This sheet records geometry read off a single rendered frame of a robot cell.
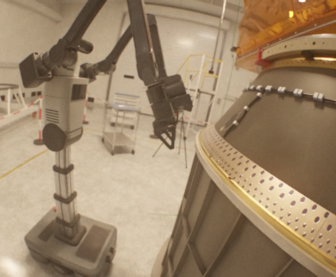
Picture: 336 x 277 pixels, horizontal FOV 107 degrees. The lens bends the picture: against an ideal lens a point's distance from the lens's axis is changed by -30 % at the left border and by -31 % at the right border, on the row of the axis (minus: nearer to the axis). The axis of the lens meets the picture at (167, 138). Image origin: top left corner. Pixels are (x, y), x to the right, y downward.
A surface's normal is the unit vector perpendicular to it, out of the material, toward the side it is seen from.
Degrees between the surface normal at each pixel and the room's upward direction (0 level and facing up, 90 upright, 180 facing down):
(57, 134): 90
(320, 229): 43
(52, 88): 90
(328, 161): 62
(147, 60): 89
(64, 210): 90
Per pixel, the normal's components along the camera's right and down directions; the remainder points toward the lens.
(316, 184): -0.69, -0.49
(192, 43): -0.04, 0.27
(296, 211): -0.46, -0.73
